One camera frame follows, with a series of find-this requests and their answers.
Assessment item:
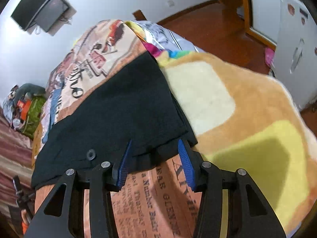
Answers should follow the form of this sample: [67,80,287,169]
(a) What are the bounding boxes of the black pants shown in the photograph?
[31,52,197,190]

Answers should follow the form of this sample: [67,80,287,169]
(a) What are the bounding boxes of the brown cardboard box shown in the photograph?
[32,124,42,169]

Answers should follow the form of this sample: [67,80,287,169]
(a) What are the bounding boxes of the newspaper print bed sheet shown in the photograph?
[26,20,199,237]

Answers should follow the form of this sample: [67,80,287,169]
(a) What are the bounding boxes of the green bag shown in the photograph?
[20,96,46,140]

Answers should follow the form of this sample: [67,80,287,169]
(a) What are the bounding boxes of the yellow brown plush blanket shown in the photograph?
[125,20,317,235]

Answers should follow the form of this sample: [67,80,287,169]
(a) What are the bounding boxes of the orange box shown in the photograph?
[17,99,32,121]

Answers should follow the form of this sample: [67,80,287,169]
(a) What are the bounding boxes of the dark grey plush pillow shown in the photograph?
[13,83,46,107]

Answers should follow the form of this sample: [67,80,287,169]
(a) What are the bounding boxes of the wall mounted black television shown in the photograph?
[11,0,69,32]

